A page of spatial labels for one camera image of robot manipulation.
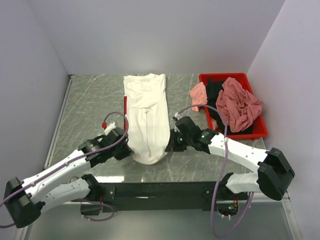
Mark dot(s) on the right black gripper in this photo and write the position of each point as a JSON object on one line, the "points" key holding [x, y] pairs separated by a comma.
{"points": [[172, 147]]}

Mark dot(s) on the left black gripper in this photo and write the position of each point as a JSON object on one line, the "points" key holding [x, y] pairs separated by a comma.
{"points": [[127, 151]]}

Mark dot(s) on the white t shirt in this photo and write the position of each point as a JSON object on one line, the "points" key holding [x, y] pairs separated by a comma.
{"points": [[148, 117]]}

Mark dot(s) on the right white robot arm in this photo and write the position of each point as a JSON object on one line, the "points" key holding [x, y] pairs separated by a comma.
{"points": [[270, 172]]}

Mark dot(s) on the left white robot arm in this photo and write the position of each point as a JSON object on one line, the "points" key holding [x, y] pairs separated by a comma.
{"points": [[26, 199]]}

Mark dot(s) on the light pink t shirt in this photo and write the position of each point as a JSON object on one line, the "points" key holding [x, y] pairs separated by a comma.
{"points": [[198, 96]]}

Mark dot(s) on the black base beam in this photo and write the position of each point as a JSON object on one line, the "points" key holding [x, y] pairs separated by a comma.
{"points": [[143, 196]]}

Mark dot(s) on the black t shirt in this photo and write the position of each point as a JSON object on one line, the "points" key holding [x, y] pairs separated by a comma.
{"points": [[212, 90]]}

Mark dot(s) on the dusty pink t shirt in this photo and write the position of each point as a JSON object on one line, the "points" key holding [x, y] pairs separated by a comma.
{"points": [[238, 105]]}

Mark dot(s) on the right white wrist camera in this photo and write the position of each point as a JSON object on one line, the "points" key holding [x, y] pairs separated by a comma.
{"points": [[177, 116]]}

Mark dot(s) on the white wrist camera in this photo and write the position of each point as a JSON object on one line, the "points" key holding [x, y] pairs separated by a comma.
{"points": [[107, 127], [177, 116]]}

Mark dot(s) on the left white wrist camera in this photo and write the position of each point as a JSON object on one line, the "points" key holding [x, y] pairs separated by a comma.
{"points": [[107, 127]]}

